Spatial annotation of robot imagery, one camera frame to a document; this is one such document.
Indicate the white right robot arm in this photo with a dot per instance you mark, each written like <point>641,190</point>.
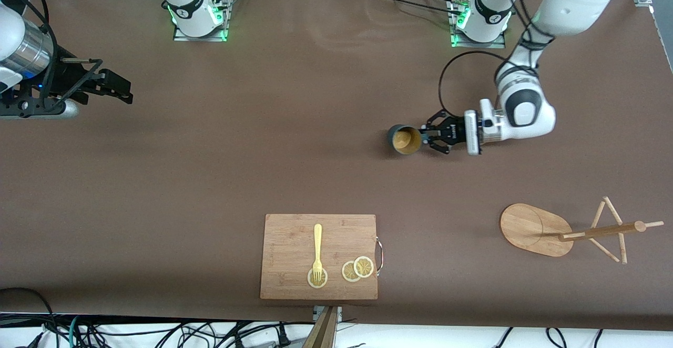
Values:
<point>184,1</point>

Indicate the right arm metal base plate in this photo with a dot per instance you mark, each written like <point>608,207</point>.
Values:
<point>200,38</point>

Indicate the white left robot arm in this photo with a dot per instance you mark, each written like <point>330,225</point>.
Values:
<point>573,1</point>

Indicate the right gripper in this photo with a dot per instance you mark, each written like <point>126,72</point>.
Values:
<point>64,76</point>

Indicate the teal cup with yellow inside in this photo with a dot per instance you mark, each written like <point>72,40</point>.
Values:
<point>405,139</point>

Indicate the metal bracket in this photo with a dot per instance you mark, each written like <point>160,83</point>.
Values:
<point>338,314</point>

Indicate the wooden cup rack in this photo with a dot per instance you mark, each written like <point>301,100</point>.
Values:
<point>526,227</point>

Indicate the wooden beam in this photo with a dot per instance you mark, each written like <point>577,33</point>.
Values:
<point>322,335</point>

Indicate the yellow plastic fork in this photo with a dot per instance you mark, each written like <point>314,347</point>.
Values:
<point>317,243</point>

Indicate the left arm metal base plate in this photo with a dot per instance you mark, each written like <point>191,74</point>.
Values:
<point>481,44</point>

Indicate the lemon slice under fork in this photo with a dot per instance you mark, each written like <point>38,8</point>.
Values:
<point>322,283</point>

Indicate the bamboo cutting board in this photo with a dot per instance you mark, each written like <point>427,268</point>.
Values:
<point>289,243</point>

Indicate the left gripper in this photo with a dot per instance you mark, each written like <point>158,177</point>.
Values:
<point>453,130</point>

